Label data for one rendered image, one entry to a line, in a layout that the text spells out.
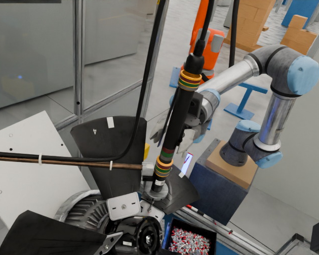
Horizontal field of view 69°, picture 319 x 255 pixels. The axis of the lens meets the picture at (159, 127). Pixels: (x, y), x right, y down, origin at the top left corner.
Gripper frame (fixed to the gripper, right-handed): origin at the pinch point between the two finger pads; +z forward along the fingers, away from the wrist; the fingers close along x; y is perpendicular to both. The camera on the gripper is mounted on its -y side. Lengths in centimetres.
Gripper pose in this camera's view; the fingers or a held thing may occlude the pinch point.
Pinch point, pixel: (166, 140)
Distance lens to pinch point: 53.3
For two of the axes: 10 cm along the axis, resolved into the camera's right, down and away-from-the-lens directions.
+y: -2.1, 7.9, 5.8
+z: -4.8, 4.3, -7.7
